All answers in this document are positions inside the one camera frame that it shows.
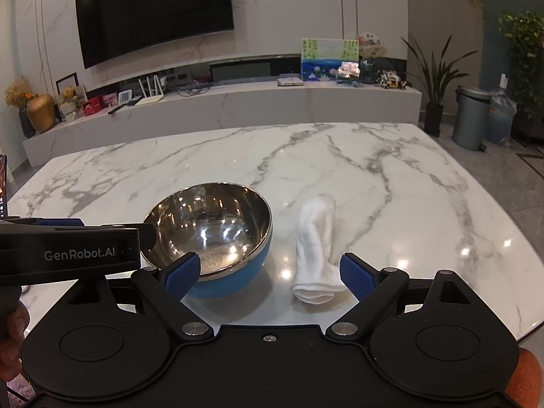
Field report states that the purple fuzzy cloth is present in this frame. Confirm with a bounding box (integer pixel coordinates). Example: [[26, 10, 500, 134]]
[[0, 376, 39, 408]]

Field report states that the person's left hand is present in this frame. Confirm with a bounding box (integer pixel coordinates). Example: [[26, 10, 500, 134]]
[[0, 302, 31, 377]]

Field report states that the dark phone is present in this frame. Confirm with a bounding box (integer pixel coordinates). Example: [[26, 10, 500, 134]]
[[0, 153, 11, 222]]

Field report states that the gold vase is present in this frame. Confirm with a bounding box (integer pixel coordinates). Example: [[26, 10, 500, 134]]
[[26, 93, 57, 133]]

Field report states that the blue plastic bag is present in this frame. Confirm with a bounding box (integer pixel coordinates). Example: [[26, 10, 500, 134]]
[[484, 89, 518, 145]]

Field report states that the grey trash bin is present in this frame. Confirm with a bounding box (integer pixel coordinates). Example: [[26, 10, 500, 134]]
[[451, 86, 493, 151]]

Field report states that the black wall television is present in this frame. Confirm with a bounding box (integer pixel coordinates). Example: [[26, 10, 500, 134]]
[[75, 0, 235, 69]]

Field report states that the orange chair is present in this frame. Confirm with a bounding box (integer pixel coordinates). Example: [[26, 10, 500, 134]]
[[516, 346, 544, 408]]

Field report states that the steel bowl with blue outside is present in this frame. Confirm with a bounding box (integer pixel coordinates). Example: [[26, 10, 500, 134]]
[[141, 182, 273, 299]]

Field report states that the round paper fan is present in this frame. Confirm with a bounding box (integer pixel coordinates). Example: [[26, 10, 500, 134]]
[[355, 33, 388, 58]]

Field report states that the dark cabinet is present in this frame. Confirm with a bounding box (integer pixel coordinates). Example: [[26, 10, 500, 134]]
[[510, 115, 544, 150]]

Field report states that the toy brick model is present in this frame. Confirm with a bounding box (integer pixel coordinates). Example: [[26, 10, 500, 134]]
[[376, 69, 407, 90]]

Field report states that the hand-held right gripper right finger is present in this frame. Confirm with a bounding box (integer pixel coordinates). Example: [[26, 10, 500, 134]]
[[325, 252, 472, 337]]

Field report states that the tall potted plant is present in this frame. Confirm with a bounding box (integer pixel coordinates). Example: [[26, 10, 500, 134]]
[[402, 34, 479, 137]]

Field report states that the white towel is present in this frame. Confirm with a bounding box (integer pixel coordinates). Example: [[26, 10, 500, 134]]
[[291, 193, 347, 306]]

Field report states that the lotus pond painting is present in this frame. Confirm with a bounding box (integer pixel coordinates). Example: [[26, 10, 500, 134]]
[[301, 37, 361, 82]]

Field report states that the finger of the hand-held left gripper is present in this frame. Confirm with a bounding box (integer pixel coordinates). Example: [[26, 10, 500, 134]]
[[36, 218, 86, 228], [138, 222, 159, 251]]

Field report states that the dried flower bunch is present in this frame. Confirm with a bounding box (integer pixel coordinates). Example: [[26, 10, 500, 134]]
[[4, 75, 37, 139]]

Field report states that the black speaker box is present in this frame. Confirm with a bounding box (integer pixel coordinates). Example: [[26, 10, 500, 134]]
[[209, 60, 273, 82]]

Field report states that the teddy bear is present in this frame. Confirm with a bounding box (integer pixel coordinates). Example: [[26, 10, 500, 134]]
[[58, 86, 79, 113]]

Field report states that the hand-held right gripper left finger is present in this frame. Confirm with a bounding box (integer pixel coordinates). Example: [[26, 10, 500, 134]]
[[70, 252, 211, 337]]

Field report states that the dark glass vase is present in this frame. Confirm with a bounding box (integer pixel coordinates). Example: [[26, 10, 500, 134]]
[[359, 58, 379, 85]]

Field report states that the green ivy plant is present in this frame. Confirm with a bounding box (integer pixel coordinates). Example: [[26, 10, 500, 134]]
[[497, 11, 544, 120]]

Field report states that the marble television console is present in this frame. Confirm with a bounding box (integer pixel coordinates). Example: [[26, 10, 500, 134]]
[[22, 77, 423, 168]]

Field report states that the white router with antennas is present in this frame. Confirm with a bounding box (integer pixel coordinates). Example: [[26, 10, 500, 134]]
[[138, 75, 166, 103]]

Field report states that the black picture frame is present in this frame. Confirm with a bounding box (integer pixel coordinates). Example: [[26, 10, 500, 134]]
[[56, 72, 79, 94]]

